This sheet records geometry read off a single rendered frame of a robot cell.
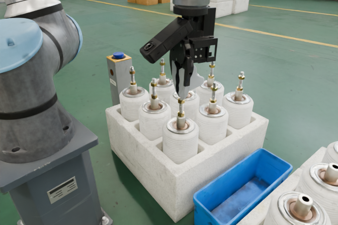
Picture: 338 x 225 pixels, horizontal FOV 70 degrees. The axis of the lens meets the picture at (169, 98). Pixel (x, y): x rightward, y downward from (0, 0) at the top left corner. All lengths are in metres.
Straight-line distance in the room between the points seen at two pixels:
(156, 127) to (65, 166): 0.27
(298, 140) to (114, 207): 0.74
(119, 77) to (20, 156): 0.50
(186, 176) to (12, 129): 0.39
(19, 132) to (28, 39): 0.16
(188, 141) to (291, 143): 0.56
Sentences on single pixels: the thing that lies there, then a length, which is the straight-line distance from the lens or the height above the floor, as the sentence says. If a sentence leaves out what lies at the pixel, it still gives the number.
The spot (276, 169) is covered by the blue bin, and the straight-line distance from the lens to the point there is 0.83.
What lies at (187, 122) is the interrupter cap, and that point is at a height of 0.25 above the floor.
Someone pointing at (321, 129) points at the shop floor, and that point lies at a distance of 1.23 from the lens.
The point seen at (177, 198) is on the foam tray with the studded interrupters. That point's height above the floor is 0.10.
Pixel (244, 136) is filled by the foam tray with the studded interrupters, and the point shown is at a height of 0.17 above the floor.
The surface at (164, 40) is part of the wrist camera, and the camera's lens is 0.49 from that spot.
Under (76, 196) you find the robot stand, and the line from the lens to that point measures 0.62.
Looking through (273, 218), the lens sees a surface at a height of 0.24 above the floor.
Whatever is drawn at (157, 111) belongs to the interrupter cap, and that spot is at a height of 0.25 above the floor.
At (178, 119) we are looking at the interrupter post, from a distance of 0.62.
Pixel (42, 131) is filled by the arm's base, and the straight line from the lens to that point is 0.51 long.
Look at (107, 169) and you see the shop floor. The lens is 0.90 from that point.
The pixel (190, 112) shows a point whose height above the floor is 0.21.
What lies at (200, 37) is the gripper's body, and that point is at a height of 0.48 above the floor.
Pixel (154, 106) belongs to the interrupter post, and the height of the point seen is 0.26.
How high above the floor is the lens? 0.62
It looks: 29 degrees down
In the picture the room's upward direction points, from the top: straight up
